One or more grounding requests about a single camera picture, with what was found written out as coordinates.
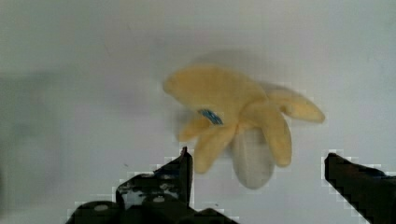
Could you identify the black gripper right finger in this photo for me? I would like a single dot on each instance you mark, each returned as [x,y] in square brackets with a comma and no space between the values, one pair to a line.
[369,191]

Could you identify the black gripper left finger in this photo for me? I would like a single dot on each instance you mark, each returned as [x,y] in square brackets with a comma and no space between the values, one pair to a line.
[160,197]

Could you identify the yellow plush peeled banana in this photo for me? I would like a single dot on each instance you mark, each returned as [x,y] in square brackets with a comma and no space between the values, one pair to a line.
[233,110]

